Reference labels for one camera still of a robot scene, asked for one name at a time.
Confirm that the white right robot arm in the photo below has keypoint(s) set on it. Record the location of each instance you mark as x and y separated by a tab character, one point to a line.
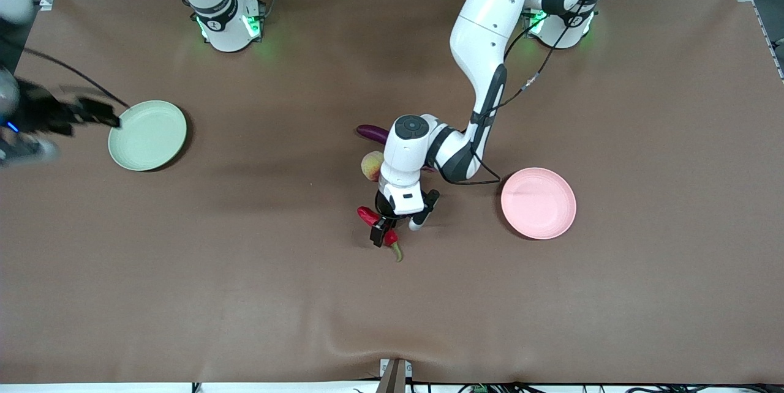
223	19

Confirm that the purple eggplant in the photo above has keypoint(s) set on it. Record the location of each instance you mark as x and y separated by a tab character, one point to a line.
372	133

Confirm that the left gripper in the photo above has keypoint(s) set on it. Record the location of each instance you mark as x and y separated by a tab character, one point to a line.
384	205

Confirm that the pink round plate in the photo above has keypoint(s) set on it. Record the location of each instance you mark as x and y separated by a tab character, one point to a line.
539	203

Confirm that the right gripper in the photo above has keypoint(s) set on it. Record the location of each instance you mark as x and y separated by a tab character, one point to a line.
41	113

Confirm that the yellow pink peach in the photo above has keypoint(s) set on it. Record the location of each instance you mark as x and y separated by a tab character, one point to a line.
370	166

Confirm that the brown table cloth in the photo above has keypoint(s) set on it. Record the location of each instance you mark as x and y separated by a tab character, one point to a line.
306	295

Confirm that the green round plate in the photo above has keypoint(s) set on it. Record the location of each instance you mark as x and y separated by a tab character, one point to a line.
147	136

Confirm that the red chili pepper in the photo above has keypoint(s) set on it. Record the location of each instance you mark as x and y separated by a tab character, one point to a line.
366	215

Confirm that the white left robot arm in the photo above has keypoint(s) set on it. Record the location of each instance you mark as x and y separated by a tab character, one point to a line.
484	32

